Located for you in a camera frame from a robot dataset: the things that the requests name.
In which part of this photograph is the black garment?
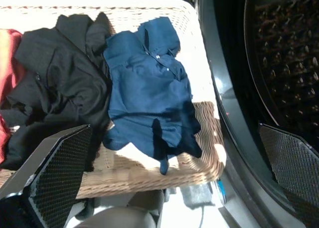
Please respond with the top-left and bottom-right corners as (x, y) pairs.
(0, 12), (113, 171)

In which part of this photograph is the small grey box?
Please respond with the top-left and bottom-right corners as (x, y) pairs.
(181, 184), (215, 209)

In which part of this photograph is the red garment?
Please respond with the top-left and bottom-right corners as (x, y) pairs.
(0, 28), (26, 164)

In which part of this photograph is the pale woven basket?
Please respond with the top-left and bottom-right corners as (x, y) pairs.
(0, 0), (228, 200)

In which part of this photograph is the silver robot leg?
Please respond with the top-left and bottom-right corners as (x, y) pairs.
(74, 189), (166, 228)

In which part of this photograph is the blue garment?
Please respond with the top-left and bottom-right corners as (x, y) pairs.
(102, 16), (203, 176)

